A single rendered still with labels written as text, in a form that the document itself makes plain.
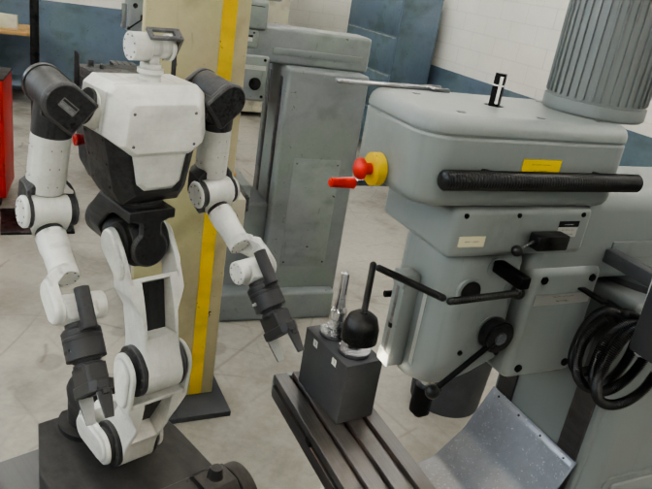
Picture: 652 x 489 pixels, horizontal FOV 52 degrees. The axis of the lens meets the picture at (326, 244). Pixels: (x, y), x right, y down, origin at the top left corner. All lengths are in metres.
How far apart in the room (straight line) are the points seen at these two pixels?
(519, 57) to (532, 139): 6.52
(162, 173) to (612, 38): 1.04
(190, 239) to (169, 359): 1.27
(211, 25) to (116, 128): 1.28
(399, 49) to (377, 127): 7.34
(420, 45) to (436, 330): 7.50
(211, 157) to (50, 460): 1.07
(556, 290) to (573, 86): 0.40
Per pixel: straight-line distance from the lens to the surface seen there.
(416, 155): 1.13
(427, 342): 1.36
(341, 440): 1.84
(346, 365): 1.79
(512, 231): 1.28
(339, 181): 1.29
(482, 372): 3.61
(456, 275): 1.29
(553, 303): 1.44
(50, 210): 1.69
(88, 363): 1.56
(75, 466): 2.29
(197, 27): 2.82
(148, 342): 1.83
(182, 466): 2.27
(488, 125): 1.15
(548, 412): 1.79
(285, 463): 3.20
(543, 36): 7.51
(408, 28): 8.58
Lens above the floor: 2.07
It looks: 22 degrees down
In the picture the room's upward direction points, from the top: 9 degrees clockwise
